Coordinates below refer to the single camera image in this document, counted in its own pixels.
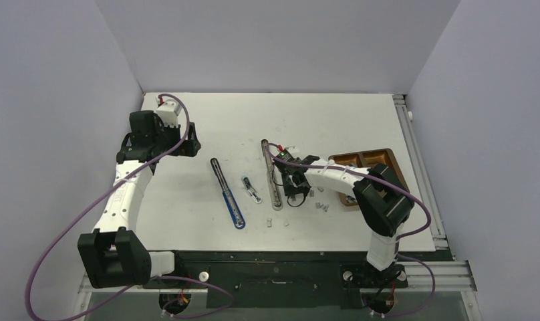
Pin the blue stapler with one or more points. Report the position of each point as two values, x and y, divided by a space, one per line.
232 205

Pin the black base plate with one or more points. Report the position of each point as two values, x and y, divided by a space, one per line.
289 279

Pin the light blue staple box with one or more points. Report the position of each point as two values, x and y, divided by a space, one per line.
251 191

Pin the silver black stapler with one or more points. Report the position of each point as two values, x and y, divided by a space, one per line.
276 199

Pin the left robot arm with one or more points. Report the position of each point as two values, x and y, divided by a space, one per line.
112 253

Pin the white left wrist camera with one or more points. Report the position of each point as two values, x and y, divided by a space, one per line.
168 113

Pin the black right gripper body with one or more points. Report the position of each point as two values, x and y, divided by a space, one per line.
290 188

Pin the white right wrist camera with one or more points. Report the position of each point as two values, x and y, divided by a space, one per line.
291 148

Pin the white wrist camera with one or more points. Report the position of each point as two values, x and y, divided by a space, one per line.
168 113
291 148

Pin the brown plastic divided tray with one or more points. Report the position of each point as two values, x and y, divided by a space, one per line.
371 158

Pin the aluminium frame rail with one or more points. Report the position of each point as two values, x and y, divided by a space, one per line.
183 208

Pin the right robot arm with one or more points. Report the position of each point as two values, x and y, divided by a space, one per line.
377 191

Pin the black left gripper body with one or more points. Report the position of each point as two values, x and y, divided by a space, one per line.
186 149

